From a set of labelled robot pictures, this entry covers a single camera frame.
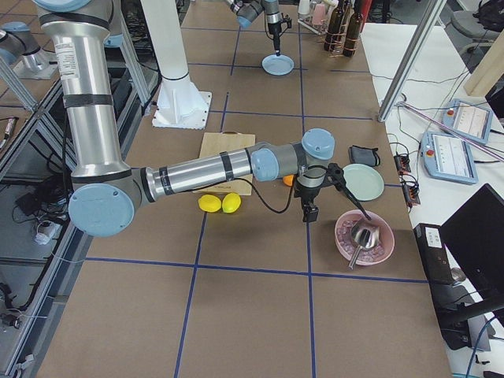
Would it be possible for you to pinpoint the yellow lemon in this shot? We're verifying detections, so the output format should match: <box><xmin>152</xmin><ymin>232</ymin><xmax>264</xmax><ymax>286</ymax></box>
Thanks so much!
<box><xmin>221</xmin><ymin>192</ymin><xmax>242</xmax><ymax>213</ymax></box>
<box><xmin>198</xmin><ymin>195</ymin><xmax>222</xmax><ymax>213</ymax></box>

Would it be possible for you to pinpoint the copper wire bottle rack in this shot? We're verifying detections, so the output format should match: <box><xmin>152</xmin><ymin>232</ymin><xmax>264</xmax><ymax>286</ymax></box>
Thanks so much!
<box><xmin>324</xmin><ymin>5</ymin><xmax>353</xmax><ymax>55</ymax></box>

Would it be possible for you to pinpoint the mint green plate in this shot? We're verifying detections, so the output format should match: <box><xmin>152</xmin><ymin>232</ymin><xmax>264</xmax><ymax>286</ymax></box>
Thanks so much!
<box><xmin>343</xmin><ymin>164</ymin><xmax>384</xmax><ymax>202</ymax></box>

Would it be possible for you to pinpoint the wooden cutting board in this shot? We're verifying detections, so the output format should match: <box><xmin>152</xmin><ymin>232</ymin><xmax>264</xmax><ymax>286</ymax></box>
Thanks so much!
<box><xmin>194</xmin><ymin>132</ymin><xmax>256</xmax><ymax>196</ymax></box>

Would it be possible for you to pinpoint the white camera pole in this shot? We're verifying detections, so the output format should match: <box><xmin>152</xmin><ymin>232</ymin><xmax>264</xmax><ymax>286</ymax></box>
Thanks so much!
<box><xmin>141</xmin><ymin>0</ymin><xmax>212</xmax><ymax>130</ymax></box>

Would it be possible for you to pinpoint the near teach pendant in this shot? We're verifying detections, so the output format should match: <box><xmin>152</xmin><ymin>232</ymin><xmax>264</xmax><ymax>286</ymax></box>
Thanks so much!
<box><xmin>421</xmin><ymin>132</ymin><xmax>478</xmax><ymax>185</ymax></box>

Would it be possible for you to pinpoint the white plastic cup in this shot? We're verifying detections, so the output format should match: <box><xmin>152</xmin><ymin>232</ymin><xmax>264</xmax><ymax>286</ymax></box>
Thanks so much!
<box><xmin>298</xmin><ymin>0</ymin><xmax>310</xmax><ymax>17</ymax></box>

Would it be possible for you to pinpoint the dark green wine bottle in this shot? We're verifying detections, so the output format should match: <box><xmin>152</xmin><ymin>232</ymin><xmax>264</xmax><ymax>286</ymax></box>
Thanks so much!
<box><xmin>343</xmin><ymin>0</ymin><xmax>363</xmax><ymax>57</ymax></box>

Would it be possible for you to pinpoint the black computer monitor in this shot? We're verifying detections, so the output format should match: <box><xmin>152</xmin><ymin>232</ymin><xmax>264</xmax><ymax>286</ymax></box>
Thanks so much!
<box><xmin>439</xmin><ymin>183</ymin><xmax>503</xmax><ymax>298</ymax></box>

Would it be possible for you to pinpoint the teach pendant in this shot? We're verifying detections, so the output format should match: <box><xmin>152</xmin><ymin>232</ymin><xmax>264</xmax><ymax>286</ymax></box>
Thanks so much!
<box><xmin>443</xmin><ymin>98</ymin><xmax>493</xmax><ymax>145</ymax></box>
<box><xmin>421</xmin><ymin>132</ymin><xmax>478</xmax><ymax>185</ymax></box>

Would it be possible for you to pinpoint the black desktop computer box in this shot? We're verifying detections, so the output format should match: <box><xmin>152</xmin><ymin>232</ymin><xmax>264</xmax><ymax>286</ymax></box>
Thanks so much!
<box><xmin>413</xmin><ymin>223</ymin><xmax>466</xmax><ymax>287</ymax></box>

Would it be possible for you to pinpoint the folded grey cloth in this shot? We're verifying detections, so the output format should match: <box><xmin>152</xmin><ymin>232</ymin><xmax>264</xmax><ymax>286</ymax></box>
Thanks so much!
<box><xmin>348</xmin><ymin>145</ymin><xmax>381</xmax><ymax>167</ymax></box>

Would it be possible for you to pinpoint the metal scoop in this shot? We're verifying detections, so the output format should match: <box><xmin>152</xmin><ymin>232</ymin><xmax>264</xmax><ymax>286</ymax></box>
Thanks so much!
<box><xmin>348</xmin><ymin>219</ymin><xmax>380</xmax><ymax>269</ymax></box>

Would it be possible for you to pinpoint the far teach pendant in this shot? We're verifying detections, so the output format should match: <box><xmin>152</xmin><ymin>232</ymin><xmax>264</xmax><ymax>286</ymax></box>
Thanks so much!
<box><xmin>443</xmin><ymin>98</ymin><xmax>493</xmax><ymax>145</ymax></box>

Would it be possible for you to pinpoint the light blue plate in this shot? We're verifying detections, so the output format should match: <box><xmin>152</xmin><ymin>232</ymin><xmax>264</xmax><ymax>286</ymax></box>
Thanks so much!
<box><xmin>261</xmin><ymin>54</ymin><xmax>295</xmax><ymax>76</ymax></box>

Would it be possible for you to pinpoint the pink plastic cup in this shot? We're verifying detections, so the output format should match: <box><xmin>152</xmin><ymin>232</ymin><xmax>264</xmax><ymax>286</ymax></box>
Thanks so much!
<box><xmin>312</xmin><ymin>3</ymin><xmax>326</xmax><ymax>26</ymax></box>

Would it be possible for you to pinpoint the pink bowl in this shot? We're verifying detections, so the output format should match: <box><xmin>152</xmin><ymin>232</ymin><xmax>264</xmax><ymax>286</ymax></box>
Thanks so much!
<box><xmin>334</xmin><ymin>210</ymin><xmax>395</xmax><ymax>267</ymax></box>

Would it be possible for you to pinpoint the lower yellow lemon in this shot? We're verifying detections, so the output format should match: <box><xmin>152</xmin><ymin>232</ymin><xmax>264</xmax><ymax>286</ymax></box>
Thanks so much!
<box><xmin>198</xmin><ymin>195</ymin><xmax>222</xmax><ymax>213</ymax></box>

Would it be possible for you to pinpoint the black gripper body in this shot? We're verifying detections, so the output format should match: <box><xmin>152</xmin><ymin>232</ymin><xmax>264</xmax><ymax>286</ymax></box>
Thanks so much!
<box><xmin>265</xmin><ymin>12</ymin><xmax>292</xmax><ymax>43</ymax></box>
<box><xmin>294</xmin><ymin>163</ymin><xmax>346</xmax><ymax>223</ymax></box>

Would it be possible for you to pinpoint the aluminium frame post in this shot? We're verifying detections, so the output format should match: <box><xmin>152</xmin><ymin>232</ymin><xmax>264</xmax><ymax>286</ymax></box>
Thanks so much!
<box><xmin>377</xmin><ymin>0</ymin><xmax>447</xmax><ymax>122</ymax></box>

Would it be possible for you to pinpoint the upper yellow lemon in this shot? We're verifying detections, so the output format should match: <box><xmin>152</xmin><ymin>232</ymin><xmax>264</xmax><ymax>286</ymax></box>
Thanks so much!
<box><xmin>221</xmin><ymin>192</ymin><xmax>242</xmax><ymax>213</ymax></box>

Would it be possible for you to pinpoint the orange fruit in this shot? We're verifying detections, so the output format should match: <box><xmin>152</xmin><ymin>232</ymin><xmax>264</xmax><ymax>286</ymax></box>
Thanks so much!
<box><xmin>283</xmin><ymin>175</ymin><xmax>295</xmax><ymax>187</ymax></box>

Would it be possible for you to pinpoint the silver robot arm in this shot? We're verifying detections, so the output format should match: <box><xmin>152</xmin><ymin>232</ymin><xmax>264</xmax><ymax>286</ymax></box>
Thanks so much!
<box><xmin>36</xmin><ymin>1</ymin><xmax>347</xmax><ymax>237</ymax></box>
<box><xmin>226</xmin><ymin>0</ymin><xmax>292</xmax><ymax>56</ymax></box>

